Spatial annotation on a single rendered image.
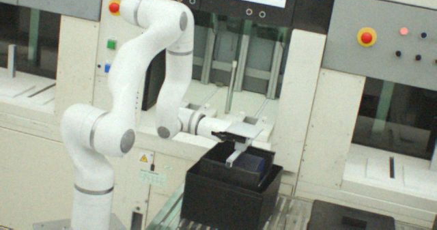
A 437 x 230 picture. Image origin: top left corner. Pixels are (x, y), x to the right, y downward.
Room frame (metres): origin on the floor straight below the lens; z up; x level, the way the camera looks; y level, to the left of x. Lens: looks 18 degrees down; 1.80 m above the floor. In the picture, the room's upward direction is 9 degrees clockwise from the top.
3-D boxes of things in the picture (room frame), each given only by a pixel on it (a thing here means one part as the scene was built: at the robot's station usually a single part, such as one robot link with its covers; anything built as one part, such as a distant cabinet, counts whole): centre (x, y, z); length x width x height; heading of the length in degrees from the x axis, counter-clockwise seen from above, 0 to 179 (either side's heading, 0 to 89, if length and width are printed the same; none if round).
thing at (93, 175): (1.70, 0.35, 1.07); 0.19 x 0.12 x 0.24; 64
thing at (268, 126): (2.60, -0.16, 0.89); 0.22 x 0.21 x 0.04; 168
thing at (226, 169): (2.01, -0.11, 0.93); 0.24 x 0.20 x 0.32; 163
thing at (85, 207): (1.69, 0.32, 0.85); 0.19 x 0.19 x 0.18
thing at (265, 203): (2.01, -0.11, 0.85); 0.28 x 0.28 x 0.17; 73
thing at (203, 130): (2.04, -0.01, 1.06); 0.11 x 0.10 x 0.07; 73
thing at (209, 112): (2.66, 0.11, 0.89); 0.22 x 0.21 x 0.04; 168
